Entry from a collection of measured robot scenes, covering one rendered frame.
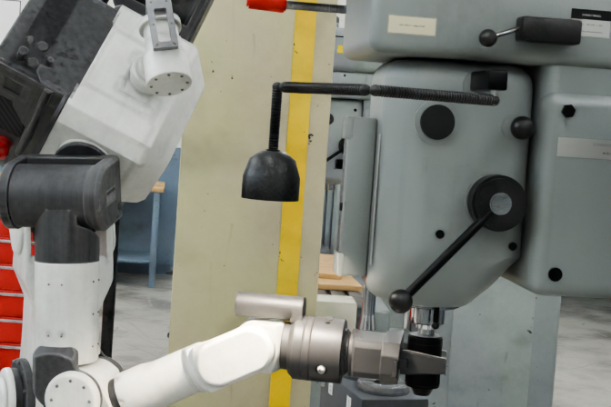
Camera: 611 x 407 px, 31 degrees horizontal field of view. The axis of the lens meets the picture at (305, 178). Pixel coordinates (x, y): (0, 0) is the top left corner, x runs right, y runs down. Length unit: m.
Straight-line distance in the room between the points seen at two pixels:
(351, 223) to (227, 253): 1.76
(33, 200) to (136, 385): 0.29
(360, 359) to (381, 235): 0.18
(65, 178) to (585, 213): 0.70
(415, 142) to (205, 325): 1.92
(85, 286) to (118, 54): 0.37
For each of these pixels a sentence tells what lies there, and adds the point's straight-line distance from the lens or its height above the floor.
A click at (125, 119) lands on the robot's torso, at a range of 1.66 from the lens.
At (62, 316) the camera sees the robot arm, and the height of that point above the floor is 1.25.
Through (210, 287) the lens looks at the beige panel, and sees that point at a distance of 3.22.
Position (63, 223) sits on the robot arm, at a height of 1.38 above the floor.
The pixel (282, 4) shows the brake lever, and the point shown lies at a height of 1.70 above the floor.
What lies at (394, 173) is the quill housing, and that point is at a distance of 1.41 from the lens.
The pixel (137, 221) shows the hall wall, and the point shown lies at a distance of 10.50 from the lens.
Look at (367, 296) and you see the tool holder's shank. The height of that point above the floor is 1.24.
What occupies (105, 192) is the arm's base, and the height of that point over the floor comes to 1.42.
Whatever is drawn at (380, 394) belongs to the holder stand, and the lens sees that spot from 1.89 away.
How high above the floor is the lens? 1.54
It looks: 3 degrees down
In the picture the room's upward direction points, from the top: 4 degrees clockwise
